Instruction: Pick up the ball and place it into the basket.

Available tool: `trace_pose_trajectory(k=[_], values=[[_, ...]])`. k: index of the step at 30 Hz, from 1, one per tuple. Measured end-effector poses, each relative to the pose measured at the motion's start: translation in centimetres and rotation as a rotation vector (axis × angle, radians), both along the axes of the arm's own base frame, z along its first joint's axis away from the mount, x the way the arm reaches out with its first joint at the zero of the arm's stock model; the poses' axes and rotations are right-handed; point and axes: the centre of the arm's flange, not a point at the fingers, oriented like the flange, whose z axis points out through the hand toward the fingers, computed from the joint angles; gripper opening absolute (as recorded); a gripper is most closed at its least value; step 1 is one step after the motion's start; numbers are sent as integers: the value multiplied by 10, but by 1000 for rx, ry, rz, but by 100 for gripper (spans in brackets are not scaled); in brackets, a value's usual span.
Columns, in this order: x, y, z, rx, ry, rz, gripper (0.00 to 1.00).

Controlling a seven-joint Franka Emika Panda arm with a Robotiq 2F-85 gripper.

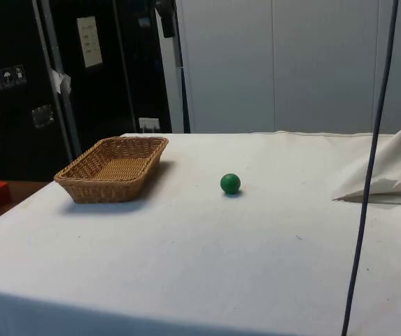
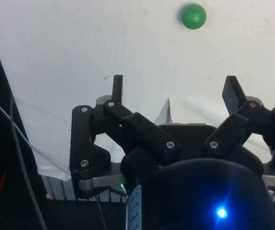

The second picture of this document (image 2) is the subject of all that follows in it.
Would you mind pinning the green ball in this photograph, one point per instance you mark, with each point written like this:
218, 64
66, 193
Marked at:
194, 16

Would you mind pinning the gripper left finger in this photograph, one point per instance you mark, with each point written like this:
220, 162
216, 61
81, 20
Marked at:
147, 134

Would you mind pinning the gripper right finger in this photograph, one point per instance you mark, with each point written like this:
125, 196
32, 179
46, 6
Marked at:
230, 129

